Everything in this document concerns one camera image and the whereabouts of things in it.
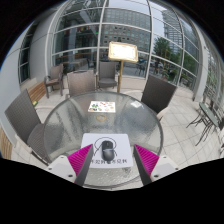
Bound grey wicker chair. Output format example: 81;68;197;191
4;88;53;164
65;69;98;99
140;73;178;122
96;60;119;91

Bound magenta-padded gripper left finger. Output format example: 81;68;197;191
46;143;95;188

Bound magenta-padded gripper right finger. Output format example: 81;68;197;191
132;143;180;187

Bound colourful printed menu card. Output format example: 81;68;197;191
87;100;116;113

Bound white printed mouse pad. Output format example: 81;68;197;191
80;133;134;169

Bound black computer mouse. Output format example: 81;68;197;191
100;140;116;162

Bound green metal folding table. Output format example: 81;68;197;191
185;101;224;148

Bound gold framed menu stand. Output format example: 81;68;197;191
107;41;139;94

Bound brass table centre ring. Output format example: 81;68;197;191
95;114;108;122

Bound grey wicker armchair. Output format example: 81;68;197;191
43;63;65;99

